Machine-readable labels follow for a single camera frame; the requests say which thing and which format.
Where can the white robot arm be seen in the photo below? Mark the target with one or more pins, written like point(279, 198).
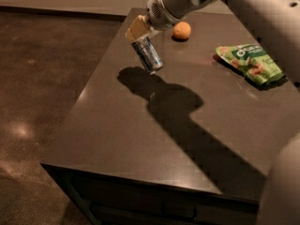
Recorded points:
point(276, 26)

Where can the orange fruit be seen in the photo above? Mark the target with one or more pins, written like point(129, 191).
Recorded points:
point(182, 31)

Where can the dark cabinet under counter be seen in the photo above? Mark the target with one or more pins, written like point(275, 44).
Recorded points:
point(108, 200)

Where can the silver blue redbull can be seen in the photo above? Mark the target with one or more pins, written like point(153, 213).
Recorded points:
point(147, 54)

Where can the green snack bag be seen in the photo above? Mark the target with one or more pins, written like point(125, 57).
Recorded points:
point(252, 61)

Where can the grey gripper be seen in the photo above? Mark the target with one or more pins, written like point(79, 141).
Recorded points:
point(159, 13)

